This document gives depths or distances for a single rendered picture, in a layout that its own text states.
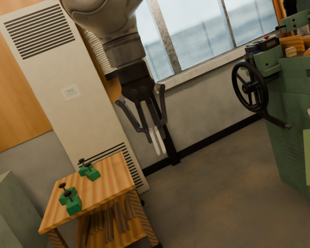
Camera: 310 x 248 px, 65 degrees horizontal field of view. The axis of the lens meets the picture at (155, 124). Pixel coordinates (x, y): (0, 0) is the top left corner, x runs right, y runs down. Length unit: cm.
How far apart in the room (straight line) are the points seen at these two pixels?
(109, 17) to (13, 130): 218
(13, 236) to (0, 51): 147
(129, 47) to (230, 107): 236
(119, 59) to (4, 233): 178
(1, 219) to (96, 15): 185
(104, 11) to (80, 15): 3
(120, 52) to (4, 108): 202
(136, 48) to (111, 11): 19
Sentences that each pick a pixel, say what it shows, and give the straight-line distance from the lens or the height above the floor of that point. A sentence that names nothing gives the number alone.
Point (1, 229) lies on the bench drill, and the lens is 213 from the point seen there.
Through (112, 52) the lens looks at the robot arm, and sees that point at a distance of 55.
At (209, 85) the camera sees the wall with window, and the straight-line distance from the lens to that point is 268.
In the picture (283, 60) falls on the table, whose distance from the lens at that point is 140.
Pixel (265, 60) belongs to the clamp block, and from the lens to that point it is 140.
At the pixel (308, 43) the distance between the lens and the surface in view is 150.
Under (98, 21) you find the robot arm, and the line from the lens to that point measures 39.
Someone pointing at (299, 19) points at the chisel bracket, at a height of 104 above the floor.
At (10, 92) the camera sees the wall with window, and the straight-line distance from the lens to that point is 246.
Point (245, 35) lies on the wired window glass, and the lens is 301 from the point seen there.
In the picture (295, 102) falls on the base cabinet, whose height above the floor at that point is 66.
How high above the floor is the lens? 117
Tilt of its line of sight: 16 degrees down
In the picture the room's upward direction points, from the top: 22 degrees counter-clockwise
